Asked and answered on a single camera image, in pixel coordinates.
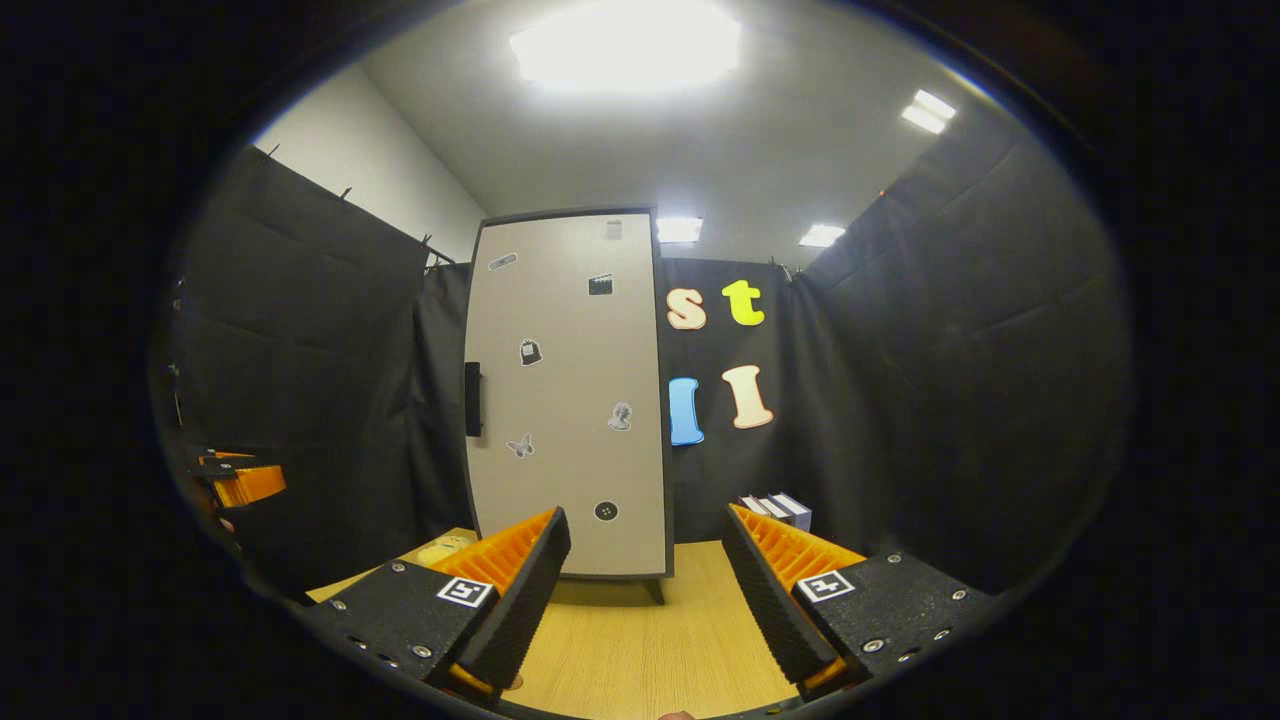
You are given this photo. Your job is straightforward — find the light grey cabinet door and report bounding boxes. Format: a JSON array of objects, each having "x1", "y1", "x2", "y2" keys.
[{"x1": 465, "y1": 210, "x2": 669, "y2": 579}]

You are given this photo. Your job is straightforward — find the dark grey cabinet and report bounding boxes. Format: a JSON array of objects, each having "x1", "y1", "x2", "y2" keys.
[{"x1": 462, "y1": 206, "x2": 676, "y2": 606}]

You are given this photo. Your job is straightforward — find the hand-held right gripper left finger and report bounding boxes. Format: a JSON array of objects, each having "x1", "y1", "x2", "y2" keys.
[{"x1": 305, "y1": 505, "x2": 573, "y2": 706}]

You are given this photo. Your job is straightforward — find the grey blue book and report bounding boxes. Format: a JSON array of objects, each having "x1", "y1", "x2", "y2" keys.
[{"x1": 768, "y1": 492, "x2": 813, "y2": 534}]

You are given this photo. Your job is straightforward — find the black backdrop cloth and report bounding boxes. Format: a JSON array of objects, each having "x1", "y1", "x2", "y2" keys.
[{"x1": 160, "y1": 105, "x2": 1136, "y2": 601}]

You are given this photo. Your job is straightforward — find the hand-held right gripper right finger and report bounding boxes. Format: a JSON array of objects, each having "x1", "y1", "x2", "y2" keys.
[{"x1": 722, "y1": 503, "x2": 1001, "y2": 701}]

